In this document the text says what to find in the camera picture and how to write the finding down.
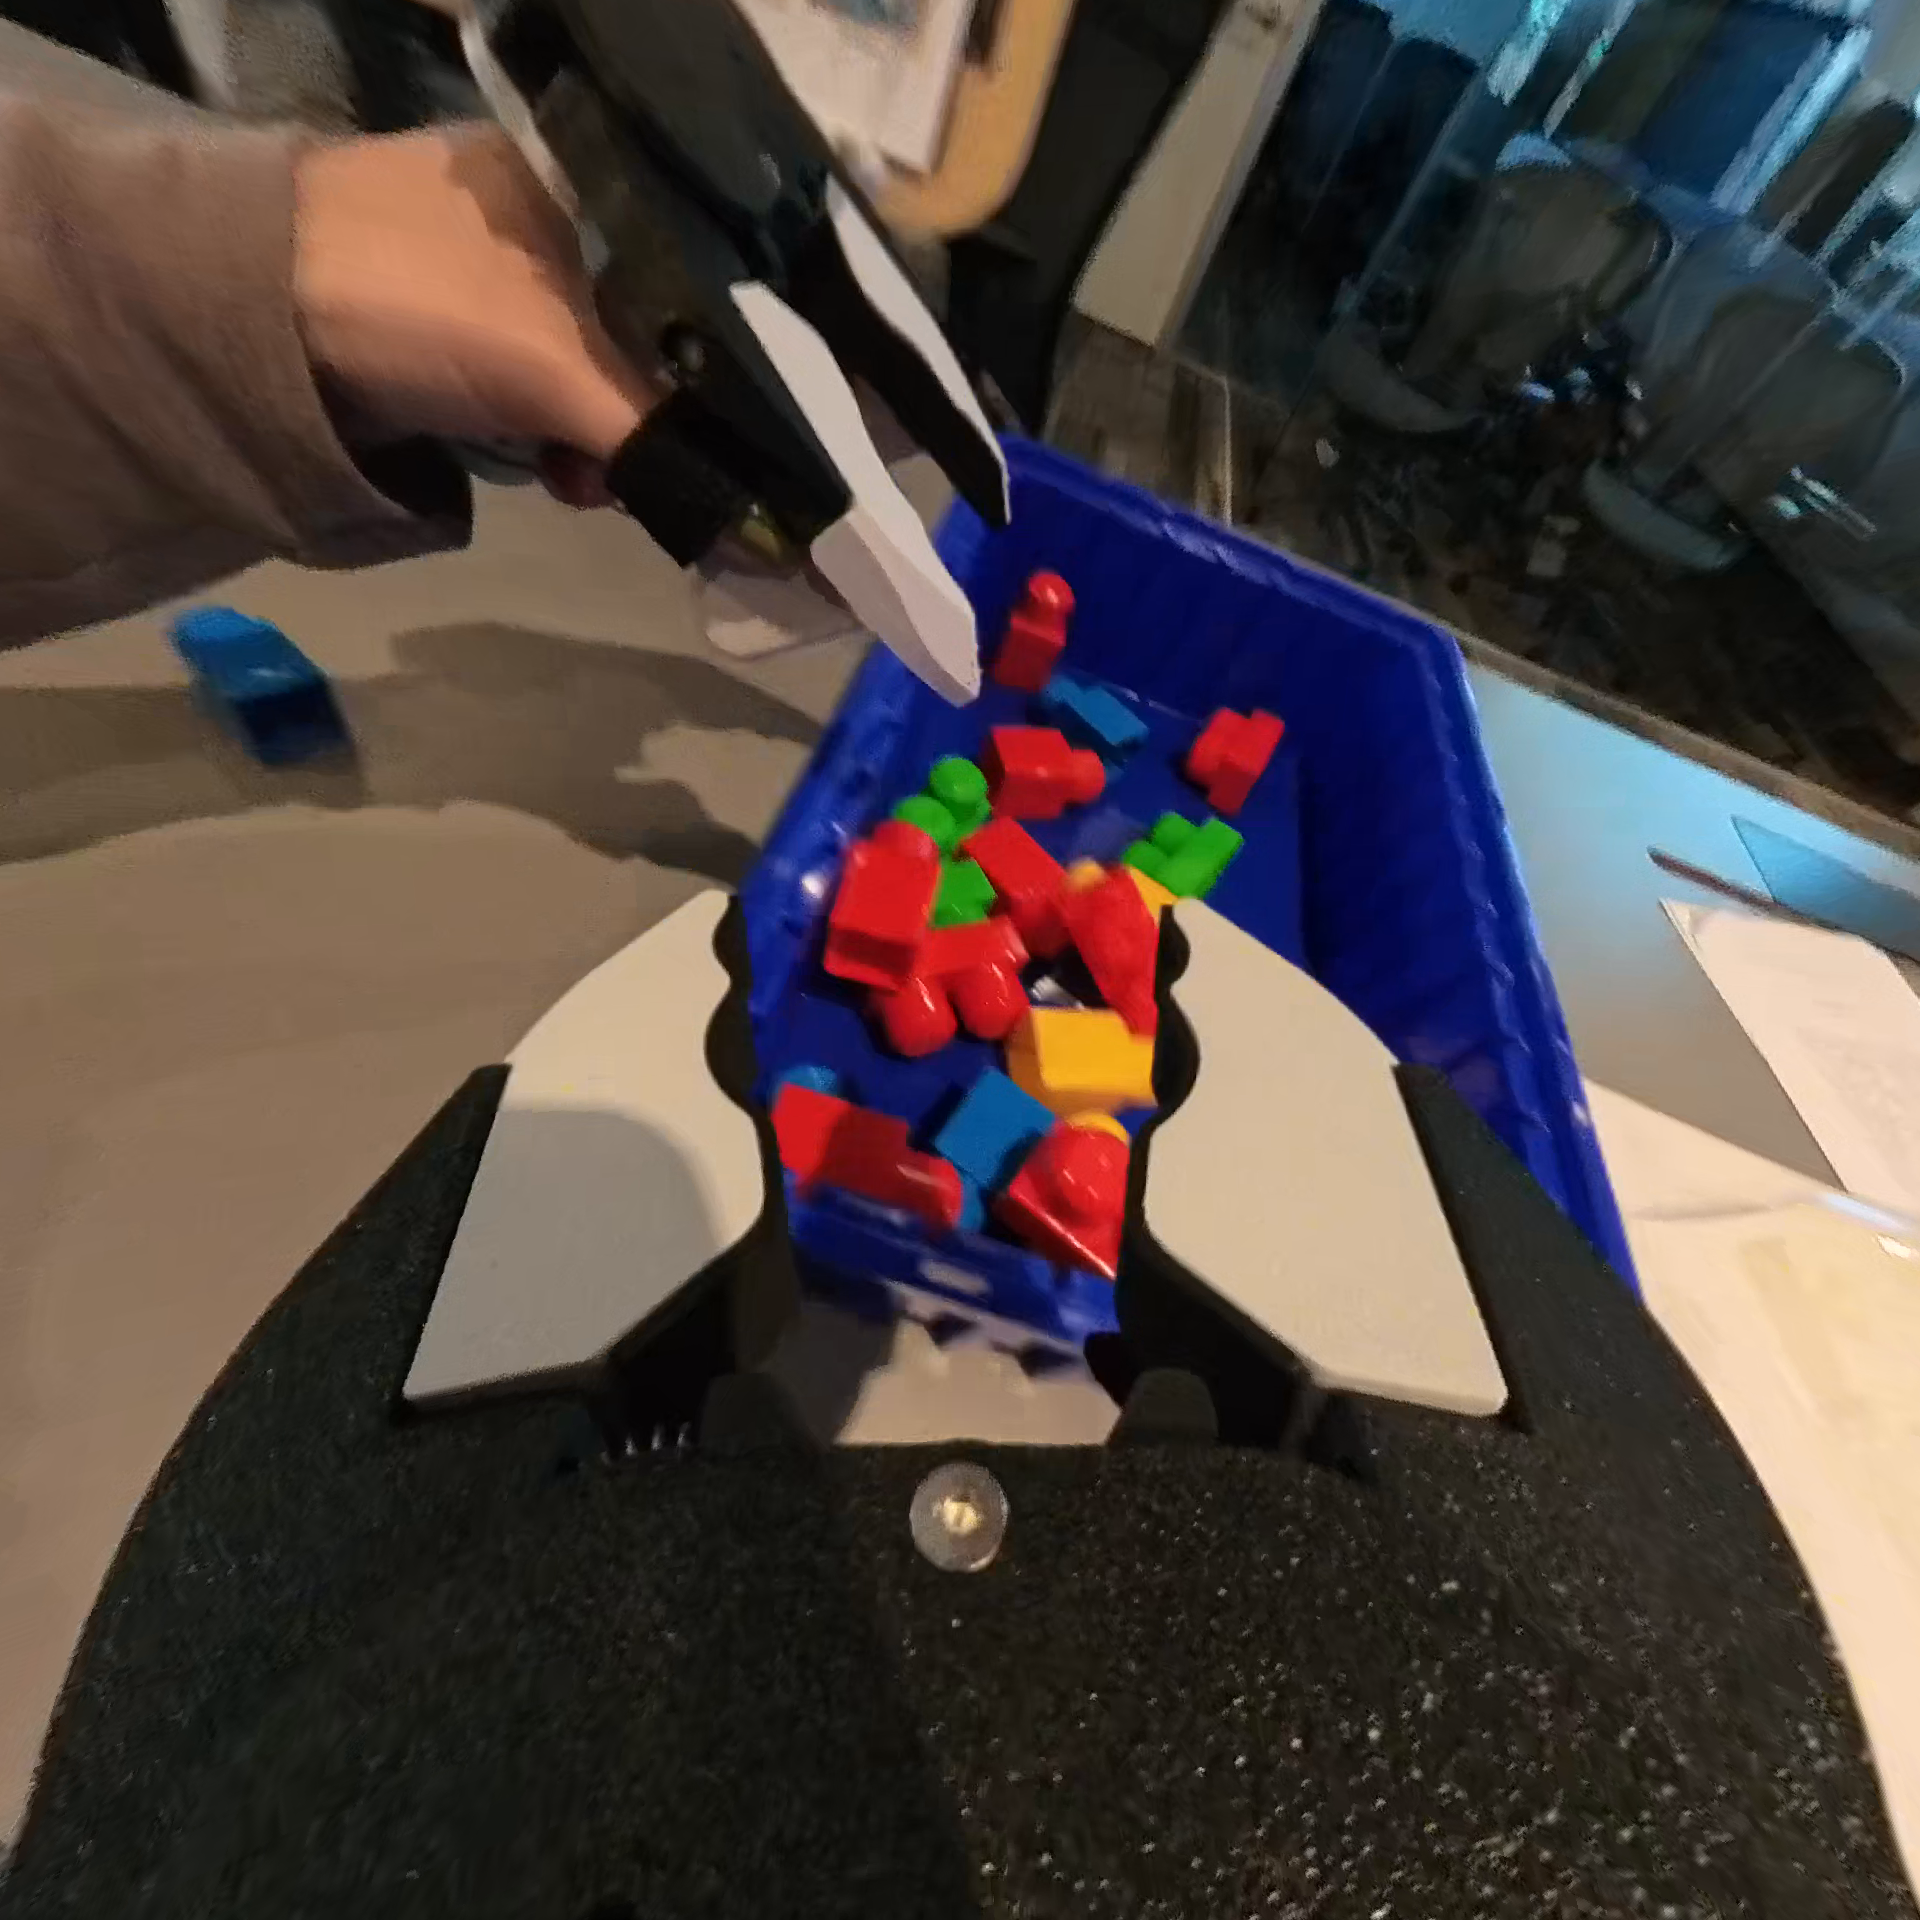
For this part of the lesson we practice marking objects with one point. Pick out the grey office chair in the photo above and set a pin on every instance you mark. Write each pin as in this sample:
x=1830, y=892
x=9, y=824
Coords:
x=1560, y=284

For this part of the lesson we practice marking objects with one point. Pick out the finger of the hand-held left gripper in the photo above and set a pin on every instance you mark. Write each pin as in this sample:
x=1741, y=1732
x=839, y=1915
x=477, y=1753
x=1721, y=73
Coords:
x=885, y=570
x=908, y=323

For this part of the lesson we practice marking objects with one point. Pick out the white paper sheet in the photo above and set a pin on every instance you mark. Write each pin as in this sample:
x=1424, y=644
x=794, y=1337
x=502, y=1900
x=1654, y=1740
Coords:
x=1830, y=1050

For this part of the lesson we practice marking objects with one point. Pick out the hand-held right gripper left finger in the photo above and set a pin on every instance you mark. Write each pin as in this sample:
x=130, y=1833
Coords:
x=585, y=1201

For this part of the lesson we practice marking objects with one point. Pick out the person's left hand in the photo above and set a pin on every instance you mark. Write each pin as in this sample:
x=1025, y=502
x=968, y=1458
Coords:
x=436, y=299

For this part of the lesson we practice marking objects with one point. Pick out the person's left forearm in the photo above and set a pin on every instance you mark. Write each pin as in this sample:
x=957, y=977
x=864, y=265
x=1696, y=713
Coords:
x=135, y=375

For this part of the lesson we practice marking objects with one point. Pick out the printed instruction sheet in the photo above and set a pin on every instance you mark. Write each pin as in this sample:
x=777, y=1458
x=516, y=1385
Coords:
x=902, y=89

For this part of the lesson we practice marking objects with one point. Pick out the blue single-stud block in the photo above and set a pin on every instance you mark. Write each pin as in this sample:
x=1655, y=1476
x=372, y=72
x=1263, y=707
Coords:
x=264, y=681

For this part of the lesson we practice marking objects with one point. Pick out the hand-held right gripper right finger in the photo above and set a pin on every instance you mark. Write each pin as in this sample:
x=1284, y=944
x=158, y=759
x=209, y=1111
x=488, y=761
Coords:
x=1320, y=1201

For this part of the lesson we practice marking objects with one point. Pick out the blue plastic bin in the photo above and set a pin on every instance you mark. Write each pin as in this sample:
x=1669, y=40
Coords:
x=1394, y=839

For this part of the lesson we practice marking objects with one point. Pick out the pile of colourful toy blocks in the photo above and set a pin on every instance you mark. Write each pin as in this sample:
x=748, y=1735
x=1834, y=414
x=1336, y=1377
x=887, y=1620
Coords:
x=885, y=902

